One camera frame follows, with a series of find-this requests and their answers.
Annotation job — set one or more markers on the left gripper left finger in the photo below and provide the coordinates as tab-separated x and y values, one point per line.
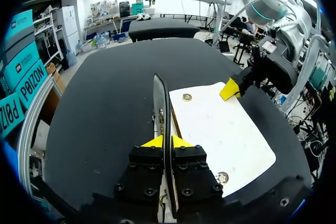
141	171

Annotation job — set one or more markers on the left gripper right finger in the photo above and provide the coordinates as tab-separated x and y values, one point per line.
194	171

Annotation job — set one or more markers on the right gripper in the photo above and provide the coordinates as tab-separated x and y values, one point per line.
278	66

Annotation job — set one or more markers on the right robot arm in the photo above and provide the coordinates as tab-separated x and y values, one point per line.
291	16

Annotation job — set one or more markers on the person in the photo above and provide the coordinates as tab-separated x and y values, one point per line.
250	26

